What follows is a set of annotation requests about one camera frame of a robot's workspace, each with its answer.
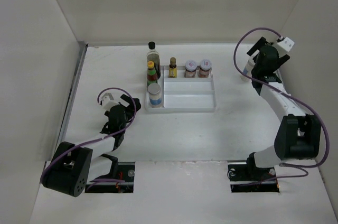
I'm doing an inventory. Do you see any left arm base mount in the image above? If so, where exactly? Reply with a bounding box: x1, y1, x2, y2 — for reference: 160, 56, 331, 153
84, 154, 136, 193

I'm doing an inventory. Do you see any silver lid blue label jar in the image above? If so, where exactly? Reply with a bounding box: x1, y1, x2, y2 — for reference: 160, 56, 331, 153
147, 83, 162, 107

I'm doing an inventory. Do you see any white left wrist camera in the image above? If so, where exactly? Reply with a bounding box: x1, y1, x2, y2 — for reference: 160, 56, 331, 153
100, 92, 118, 111

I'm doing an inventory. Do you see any tall dark sauce bottle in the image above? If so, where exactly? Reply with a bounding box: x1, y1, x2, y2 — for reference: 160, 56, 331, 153
147, 41, 161, 78

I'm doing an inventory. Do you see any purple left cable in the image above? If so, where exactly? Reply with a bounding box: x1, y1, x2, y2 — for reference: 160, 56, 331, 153
39, 88, 137, 182

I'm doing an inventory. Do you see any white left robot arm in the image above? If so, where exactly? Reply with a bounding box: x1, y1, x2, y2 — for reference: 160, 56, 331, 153
41, 93, 141, 197

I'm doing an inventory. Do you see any red label brown spice jar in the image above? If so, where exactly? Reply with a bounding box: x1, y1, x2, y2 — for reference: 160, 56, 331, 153
184, 60, 197, 78

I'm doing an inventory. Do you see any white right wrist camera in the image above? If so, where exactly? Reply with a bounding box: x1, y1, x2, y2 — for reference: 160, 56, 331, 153
274, 37, 295, 54

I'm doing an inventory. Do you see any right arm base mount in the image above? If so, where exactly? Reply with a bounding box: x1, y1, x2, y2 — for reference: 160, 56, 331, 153
227, 161, 279, 193

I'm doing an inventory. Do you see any silver lid white spice jar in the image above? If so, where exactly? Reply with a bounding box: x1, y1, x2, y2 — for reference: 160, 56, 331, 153
240, 58, 255, 82

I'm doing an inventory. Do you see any small brown yellow label bottle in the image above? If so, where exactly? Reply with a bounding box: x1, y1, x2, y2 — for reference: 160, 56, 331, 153
168, 57, 177, 78

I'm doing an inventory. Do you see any red label orange spice jar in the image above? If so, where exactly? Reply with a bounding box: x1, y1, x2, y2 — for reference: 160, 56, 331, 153
198, 59, 212, 78

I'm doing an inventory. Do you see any yellow cap chili sauce bottle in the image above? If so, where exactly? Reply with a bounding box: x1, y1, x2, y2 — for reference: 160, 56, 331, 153
147, 61, 158, 86

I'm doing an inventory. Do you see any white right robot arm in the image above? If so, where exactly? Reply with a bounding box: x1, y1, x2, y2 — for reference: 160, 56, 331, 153
245, 37, 322, 181

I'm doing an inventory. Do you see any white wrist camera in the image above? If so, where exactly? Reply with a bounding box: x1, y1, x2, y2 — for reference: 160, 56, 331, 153
100, 92, 118, 111
274, 37, 295, 54

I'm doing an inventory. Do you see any white tiered organizer tray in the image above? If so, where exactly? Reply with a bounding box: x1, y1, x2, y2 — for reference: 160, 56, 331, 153
144, 66, 217, 114

